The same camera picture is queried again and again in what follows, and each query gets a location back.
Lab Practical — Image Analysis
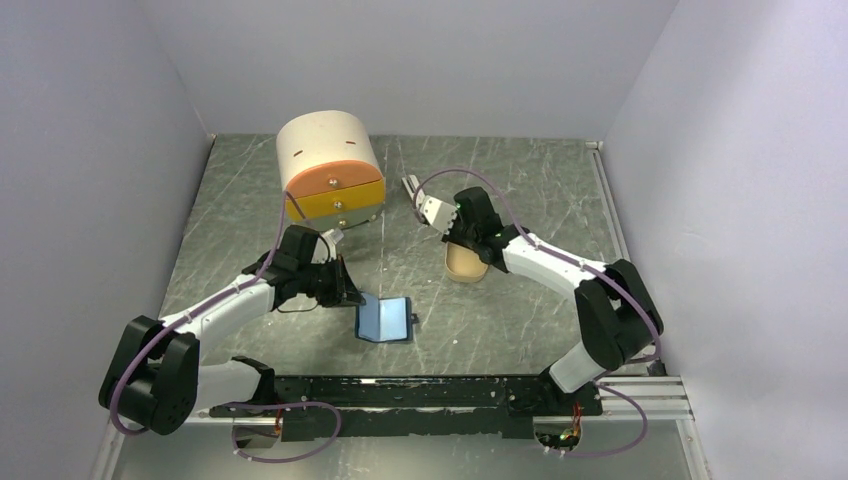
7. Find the round pastel drawer cabinet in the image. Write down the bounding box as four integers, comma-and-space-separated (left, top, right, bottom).
276, 110, 386, 231

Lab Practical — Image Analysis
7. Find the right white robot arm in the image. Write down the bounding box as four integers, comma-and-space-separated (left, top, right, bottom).
419, 187, 664, 414

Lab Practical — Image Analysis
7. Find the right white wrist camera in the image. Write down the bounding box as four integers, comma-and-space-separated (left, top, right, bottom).
414, 194, 458, 234

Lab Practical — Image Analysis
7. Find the blue leather card holder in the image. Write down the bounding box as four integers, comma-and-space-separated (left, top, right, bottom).
354, 293, 418, 343

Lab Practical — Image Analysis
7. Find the small white rectangular block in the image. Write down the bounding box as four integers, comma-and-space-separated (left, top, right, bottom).
401, 175, 425, 210

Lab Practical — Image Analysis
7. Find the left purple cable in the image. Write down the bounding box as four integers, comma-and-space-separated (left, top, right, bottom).
109, 191, 313, 437

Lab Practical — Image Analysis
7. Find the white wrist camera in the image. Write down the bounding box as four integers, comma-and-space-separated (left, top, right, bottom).
414, 194, 458, 234
314, 228, 344, 263

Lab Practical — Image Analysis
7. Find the beige oval tray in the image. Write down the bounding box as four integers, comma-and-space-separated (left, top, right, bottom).
444, 242, 488, 283

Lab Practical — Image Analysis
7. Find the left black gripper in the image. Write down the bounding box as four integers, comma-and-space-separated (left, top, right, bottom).
298, 254, 366, 308

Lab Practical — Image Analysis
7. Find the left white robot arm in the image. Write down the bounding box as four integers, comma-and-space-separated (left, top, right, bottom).
98, 225, 364, 435

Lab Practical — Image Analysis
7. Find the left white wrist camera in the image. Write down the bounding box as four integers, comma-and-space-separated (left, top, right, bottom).
314, 228, 344, 263

